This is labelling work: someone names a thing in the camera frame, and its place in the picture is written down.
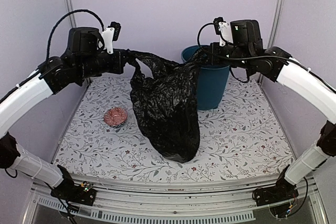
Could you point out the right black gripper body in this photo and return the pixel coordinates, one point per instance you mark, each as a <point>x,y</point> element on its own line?
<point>217,60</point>

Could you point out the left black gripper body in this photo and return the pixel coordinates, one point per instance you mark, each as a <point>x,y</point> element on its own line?
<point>116,66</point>

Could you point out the black plastic trash bag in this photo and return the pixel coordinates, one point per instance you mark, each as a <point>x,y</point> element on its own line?
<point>164,100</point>

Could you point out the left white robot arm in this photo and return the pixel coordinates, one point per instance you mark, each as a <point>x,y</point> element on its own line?
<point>89,53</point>

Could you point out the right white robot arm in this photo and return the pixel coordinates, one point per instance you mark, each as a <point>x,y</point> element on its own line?
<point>241,46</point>

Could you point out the teal plastic trash bin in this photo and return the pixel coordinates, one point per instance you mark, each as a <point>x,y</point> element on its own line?
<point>212,80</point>

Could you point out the red patterned small bowl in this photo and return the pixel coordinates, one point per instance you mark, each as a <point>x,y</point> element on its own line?
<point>115,117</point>

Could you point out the floral patterned table mat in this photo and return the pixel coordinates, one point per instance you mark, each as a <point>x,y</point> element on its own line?
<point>240,139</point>

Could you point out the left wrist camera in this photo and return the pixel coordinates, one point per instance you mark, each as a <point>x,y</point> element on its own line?
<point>109,35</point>

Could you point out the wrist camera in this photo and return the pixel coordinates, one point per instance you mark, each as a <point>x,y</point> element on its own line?
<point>109,35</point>
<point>222,28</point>

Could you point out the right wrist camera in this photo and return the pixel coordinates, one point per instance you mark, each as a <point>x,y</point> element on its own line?
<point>222,28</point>

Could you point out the right aluminium frame post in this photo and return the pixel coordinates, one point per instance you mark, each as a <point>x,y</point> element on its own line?
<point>275,22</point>

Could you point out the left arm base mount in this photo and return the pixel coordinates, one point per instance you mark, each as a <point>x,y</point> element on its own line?
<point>83,194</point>

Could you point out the front aluminium rail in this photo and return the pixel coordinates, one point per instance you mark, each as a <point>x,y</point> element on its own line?
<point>225,201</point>

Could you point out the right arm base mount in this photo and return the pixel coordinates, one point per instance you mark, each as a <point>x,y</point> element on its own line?
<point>282,190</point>

